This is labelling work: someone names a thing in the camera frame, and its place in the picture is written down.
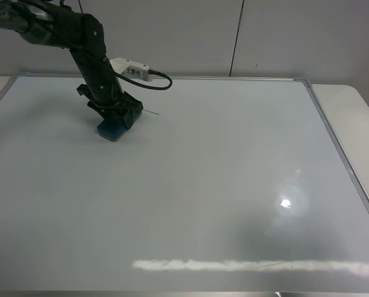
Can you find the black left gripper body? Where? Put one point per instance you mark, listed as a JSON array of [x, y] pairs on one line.
[[104, 88]]

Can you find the white whiteboard with metal frame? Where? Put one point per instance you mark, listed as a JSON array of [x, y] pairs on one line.
[[224, 184]]

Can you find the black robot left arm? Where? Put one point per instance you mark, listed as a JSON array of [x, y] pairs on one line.
[[46, 24]]

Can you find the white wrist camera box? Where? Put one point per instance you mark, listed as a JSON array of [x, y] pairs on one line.
[[130, 69]]

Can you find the blue whiteboard eraser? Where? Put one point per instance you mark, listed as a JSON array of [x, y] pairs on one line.
[[114, 128]]

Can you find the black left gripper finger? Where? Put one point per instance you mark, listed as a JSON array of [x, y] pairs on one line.
[[125, 112], [83, 90]]

